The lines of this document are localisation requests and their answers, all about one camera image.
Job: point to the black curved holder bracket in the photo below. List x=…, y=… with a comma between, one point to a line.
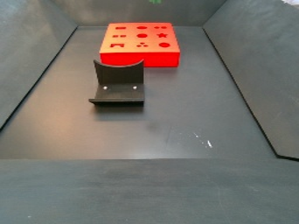
x=119, y=78

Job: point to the red shape-sorter block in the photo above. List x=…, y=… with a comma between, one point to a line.
x=131, y=42

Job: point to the green star-shaped peg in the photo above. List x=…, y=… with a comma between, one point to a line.
x=155, y=1

